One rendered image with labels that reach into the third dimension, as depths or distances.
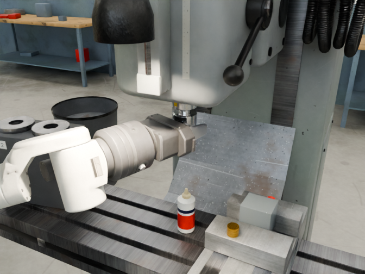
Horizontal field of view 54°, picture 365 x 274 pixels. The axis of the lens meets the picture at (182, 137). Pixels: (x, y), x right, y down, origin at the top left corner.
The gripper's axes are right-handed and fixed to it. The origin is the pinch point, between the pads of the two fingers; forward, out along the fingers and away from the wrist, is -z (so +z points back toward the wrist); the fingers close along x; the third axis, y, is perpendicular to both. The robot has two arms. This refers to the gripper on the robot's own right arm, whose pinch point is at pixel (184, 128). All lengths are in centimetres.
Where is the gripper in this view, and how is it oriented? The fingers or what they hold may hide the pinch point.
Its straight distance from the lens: 70.2
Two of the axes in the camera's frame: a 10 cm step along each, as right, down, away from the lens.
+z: -7.3, 2.7, -6.3
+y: -0.1, 9.1, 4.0
